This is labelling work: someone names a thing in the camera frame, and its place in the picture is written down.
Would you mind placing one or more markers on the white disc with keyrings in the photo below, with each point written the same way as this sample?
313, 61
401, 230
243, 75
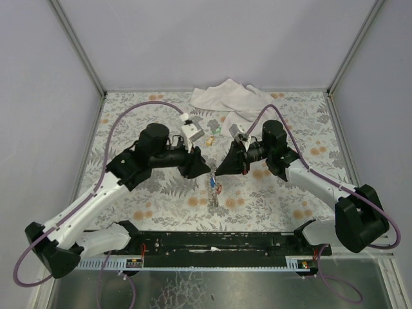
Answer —
214, 194

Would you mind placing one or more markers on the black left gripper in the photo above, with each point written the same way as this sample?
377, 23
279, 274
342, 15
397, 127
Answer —
188, 161

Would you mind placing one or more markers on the white slotted cable duct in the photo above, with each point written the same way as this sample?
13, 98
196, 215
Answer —
199, 262

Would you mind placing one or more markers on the grey aluminium corner post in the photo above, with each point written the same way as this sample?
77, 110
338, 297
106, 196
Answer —
355, 45

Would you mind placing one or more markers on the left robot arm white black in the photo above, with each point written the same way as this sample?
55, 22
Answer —
62, 242

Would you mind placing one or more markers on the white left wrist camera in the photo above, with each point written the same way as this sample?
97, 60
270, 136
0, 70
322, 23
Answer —
191, 131

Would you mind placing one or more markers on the green tagged key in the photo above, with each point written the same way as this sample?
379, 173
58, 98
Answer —
217, 131

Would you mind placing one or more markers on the white crumpled cloth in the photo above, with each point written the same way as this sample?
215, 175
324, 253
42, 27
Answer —
241, 103

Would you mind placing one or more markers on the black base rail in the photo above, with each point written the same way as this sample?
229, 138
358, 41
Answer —
149, 243

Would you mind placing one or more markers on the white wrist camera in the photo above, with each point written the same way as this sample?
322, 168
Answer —
191, 131
241, 140

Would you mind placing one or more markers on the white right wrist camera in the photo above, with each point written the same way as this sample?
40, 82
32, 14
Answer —
241, 140

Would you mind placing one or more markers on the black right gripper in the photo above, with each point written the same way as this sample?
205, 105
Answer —
242, 158

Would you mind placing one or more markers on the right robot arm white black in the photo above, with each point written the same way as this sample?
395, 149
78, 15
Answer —
358, 218

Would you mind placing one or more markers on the grey left corner post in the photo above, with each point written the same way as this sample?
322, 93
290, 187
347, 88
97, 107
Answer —
77, 46

